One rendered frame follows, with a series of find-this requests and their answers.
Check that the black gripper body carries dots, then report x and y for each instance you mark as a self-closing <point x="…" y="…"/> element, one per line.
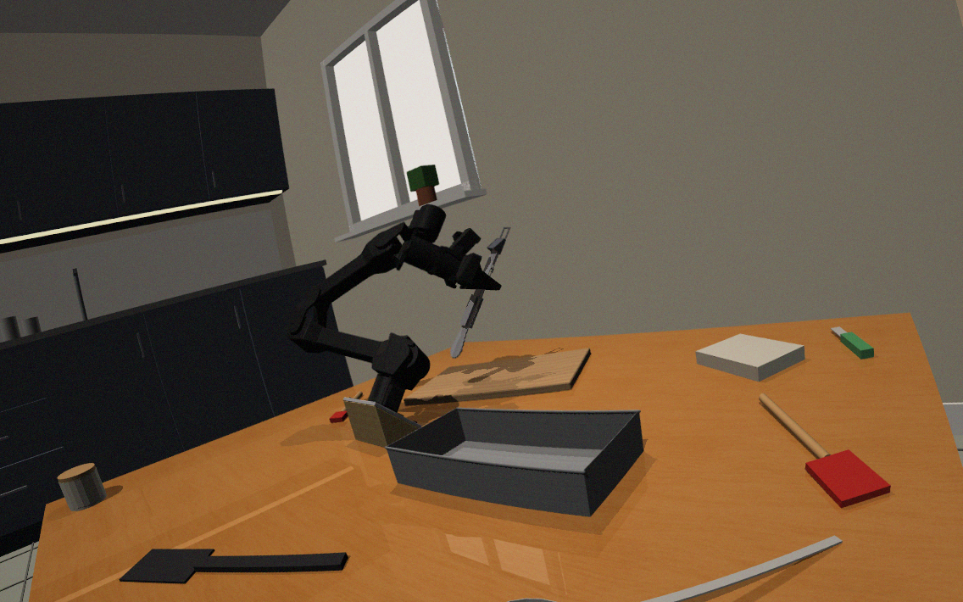
<point x="452" y="269"/>

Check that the grey cylindrical canister with wooden lid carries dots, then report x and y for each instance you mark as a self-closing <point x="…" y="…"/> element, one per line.
<point x="82" y="487"/>

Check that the red spatula with wooden handle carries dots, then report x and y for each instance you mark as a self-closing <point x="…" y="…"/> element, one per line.
<point x="844" y="476"/>

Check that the black spatula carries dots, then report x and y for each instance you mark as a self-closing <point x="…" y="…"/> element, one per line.
<point x="179" y="565"/>

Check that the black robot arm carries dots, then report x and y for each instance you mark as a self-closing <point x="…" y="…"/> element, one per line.
<point x="399" y="362"/>

